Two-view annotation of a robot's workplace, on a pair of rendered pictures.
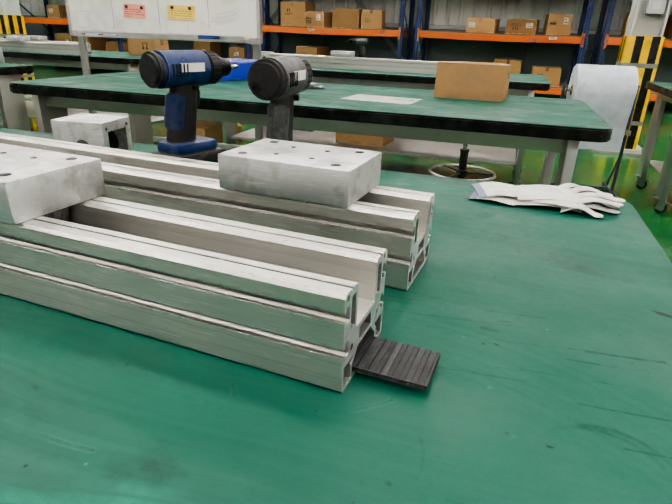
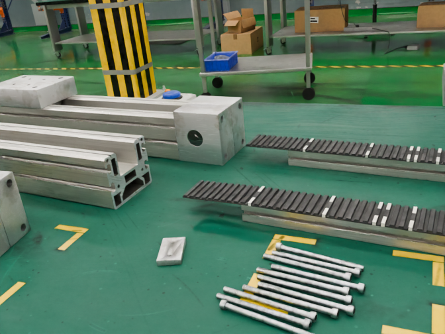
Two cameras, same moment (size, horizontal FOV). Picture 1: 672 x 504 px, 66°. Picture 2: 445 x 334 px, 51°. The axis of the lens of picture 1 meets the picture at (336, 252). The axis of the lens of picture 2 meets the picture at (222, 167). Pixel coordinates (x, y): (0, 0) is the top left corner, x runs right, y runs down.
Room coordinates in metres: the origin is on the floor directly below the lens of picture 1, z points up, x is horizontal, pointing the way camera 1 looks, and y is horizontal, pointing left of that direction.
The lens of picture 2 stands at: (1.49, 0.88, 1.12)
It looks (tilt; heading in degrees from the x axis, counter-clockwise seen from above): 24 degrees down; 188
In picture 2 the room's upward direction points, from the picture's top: 6 degrees counter-clockwise
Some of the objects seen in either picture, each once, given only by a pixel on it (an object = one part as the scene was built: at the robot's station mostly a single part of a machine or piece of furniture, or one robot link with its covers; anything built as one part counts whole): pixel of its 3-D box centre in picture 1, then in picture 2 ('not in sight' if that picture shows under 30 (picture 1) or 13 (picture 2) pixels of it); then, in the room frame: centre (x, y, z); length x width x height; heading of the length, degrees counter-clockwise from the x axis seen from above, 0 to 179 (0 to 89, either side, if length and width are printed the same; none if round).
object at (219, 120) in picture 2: not in sight; (214, 126); (0.67, 0.76, 0.83); 0.12 x 0.09 x 0.10; 158
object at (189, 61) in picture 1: (199, 114); not in sight; (0.96, 0.26, 0.89); 0.20 x 0.08 x 0.22; 145
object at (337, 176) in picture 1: (302, 180); not in sight; (0.60, 0.04, 0.87); 0.16 x 0.11 x 0.07; 68
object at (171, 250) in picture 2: not in sight; (171, 250); (1.00, 0.74, 0.78); 0.05 x 0.03 x 0.01; 2
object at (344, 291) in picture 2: not in sight; (300, 280); (1.07, 0.90, 0.78); 0.11 x 0.01 x 0.01; 65
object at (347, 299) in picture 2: not in sight; (302, 288); (1.08, 0.90, 0.78); 0.11 x 0.01 x 0.01; 65
